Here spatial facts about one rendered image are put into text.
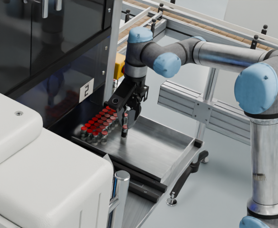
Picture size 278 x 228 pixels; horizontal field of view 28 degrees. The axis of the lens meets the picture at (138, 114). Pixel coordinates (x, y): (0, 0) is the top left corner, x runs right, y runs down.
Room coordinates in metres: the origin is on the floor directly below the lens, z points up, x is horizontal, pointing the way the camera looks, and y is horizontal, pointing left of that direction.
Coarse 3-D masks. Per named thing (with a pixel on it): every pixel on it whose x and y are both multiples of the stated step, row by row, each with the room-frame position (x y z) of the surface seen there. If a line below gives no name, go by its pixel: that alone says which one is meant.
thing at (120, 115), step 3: (123, 108) 1.57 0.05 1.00; (126, 108) 1.58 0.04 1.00; (117, 111) 1.58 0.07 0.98; (120, 111) 1.58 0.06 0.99; (123, 111) 1.57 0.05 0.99; (117, 114) 1.58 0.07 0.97; (120, 114) 1.58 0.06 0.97; (123, 114) 1.58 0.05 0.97; (120, 117) 1.58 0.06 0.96; (123, 117) 1.58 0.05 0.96; (120, 120) 1.57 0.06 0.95; (123, 120) 1.58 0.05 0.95; (120, 123) 1.58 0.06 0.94; (123, 123) 1.59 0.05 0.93
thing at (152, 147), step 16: (144, 128) 1.64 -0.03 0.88; (160, 128) 1.64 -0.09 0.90; (80, 144) 1.48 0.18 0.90; (112, 144) 1.53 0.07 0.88; (128, 144) 1.54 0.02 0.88; (144, 144) 1.55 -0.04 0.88; (160, 144) 1.57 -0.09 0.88; (176, 144) 1.58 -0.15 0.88; (192, 144) 1.57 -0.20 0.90; (112, 160) 1.42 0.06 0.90; (128, 160) 1.46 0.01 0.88; (144, 160) 1.47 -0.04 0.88; (160, 160) 1.48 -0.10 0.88; (176, 160) 1.45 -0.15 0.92; (160, 176) 1.40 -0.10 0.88
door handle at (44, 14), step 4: (24, 0) 1.31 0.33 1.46; (28, 0) 1.31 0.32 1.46; (32, 0) 1.31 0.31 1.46; (36, 0) 1.31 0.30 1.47; (40, 0) 1.29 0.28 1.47; (44, 0) 1.29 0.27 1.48; (36, 4) 1.30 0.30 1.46; (40, 4) 1.29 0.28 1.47; (44, 4) 1.29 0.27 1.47; (40, 8) 1.29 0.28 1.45; (44, 8) 1.29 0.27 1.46; (40, 12) 1.29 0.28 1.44; (44, 12) 1.29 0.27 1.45; (40, 16) 1.29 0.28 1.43; (44, 16) 1.29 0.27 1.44
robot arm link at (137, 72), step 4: (124, 60) 1.61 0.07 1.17; (128, 64) 1.62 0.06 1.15; (124, 68) 1.58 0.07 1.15; (128, 68) 1.56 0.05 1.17; (132, 68) 1.56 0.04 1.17; (136, 68) 1.55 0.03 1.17; (140, 68) 1.56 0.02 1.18; (144, 68) 1.57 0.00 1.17; (128, 72) 1.56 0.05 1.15; (132, 72) 1.56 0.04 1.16; (136, 72) 1.55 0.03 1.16; (140, 72) 1.56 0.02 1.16; (144, 72) 1.57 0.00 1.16; (132, 76) 1.55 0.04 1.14; (136, 76) 1.55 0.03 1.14; (140, 76) 1.56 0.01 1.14
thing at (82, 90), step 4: (92, 80) 1.65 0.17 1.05; (88, 84) 1.63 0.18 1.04; (92, 84) 1.65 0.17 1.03; (80, 88) 1.58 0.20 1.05; (84, 88) 1.61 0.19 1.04; (92, 88) 1.66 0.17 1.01; (80, 92) 1.59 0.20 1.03; (84, 92) 1.61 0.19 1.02; (88, 92) 1.63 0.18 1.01; (92, 92) 1.66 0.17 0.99; (80, 96) 1.59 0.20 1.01; (84, 96) 1.61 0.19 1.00; (80, 100) 1.59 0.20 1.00
